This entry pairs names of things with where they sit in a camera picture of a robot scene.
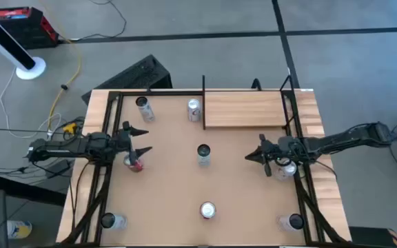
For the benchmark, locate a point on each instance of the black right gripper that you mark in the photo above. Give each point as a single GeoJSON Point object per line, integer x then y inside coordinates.
{"type": "Point", "coordinates": [284, 149]}

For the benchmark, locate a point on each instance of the silver Diet Coke can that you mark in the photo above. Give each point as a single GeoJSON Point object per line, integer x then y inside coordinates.
{"type": "Point", "coordinates": [194, 110]}
{"type": "Point", "coordinates": [287, 172]}

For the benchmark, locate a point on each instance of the white Arctic Vibe Celsius can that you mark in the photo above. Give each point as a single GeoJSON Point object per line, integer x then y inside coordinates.
{"type": "Point", "coordinates": [147, 113]}
{"type": "Point", "coordinates": [115, 222]}

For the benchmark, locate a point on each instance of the red and black toolbox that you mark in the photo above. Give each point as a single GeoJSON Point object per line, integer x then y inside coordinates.
{"type": "Point", "coordinates": [26, 31]}

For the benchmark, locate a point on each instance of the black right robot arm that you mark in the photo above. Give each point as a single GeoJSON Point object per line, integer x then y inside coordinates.
{"type": "Point", "coordinates": [343, 139]}

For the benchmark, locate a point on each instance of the white Peach Vibe Celsius can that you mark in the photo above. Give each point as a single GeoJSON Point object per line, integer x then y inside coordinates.
{"type": "Point", "coordinates": [203, 158]}
{"type": "Point", "coordinates": [288, 223]}

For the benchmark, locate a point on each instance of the black case with orange stripes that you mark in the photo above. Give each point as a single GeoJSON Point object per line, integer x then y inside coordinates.
{"type": "Point", "coordinates": [374, 238]}

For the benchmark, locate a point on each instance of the red Coca-Cola can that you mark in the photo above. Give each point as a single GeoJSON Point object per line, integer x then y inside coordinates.
{"type": "Point", "coordinates": [138, 168]}
{"type": "Point", "coordinates": [207, 210]}

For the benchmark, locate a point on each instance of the black aluminium rig frame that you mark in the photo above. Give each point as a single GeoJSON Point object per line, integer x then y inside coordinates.
{"type": "Point", "coordinates": [171, 93]}

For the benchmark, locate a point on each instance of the white black pole stand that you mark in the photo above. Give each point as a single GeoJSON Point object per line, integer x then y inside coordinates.
{"type": "Point", "coordinates": [2, 39]}

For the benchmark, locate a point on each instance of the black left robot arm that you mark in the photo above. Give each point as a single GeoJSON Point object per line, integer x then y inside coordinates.
{"type": "Point", "coordinates": [64, 146]}

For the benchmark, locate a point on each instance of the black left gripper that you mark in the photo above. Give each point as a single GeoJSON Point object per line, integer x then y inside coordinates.
{"type": "Point", "coordinates": [121, 141]}

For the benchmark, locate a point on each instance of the wooden shelf with black frame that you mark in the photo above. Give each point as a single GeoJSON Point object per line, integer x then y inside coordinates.
{"type": "Point", "coordinates": [243, 110]}

